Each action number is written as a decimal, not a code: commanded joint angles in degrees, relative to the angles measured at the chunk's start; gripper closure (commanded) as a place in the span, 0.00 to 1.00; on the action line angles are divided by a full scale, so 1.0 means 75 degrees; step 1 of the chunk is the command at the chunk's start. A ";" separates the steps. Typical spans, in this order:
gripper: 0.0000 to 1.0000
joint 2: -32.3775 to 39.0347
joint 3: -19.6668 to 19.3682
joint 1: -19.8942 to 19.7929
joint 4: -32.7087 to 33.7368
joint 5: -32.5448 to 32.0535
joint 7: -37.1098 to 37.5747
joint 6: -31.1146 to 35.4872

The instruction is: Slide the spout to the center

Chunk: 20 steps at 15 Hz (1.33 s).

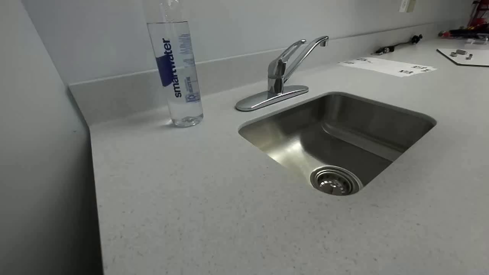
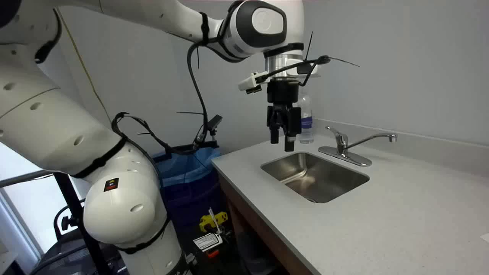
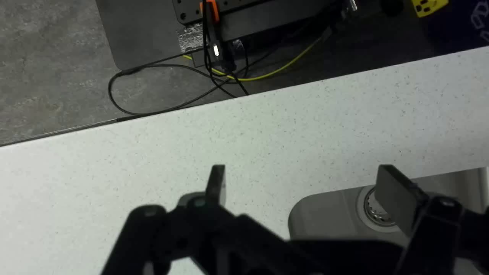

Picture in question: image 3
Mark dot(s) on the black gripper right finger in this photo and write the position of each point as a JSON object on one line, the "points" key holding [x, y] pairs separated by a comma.
{"points": [[438, 239]]}

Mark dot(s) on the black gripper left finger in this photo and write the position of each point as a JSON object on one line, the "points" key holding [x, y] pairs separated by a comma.
{"points": [[204, 239]]}

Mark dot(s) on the blue trash bag bin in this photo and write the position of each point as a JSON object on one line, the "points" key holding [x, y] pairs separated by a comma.
{"points": [[464, 25]]}

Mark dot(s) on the black power strip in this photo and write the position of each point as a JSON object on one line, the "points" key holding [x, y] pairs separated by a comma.
{"points": [[188, 10]]}

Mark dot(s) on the yellow black tool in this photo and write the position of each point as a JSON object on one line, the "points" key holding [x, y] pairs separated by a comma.
{"points": [[430, 7]]}

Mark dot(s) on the grey robot pedestal box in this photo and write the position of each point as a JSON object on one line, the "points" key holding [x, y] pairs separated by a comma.
{"points": [[147, 32]]}

